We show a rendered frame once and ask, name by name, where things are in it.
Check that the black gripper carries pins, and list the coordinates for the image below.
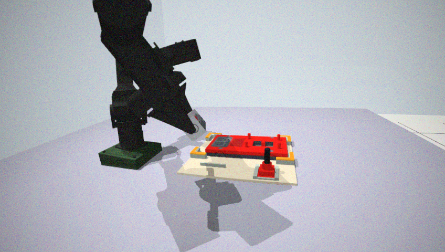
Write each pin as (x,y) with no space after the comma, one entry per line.
(157,89)

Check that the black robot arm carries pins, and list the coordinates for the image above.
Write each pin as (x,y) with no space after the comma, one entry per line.
(122,23)

